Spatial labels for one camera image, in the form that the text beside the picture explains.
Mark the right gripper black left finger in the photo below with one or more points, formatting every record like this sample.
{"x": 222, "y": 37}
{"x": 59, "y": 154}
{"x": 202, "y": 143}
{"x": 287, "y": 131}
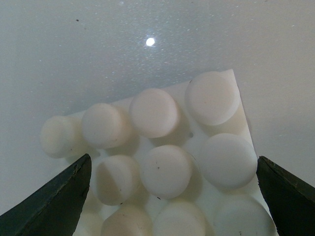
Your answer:
{"x": 55, "y": 208}

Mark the white studded base plate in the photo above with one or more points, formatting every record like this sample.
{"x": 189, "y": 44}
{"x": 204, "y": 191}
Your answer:
{"x": 176, "y": 161}

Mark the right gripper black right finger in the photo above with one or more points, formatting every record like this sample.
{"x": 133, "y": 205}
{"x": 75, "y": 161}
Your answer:
{"x": 290, "y": 200}

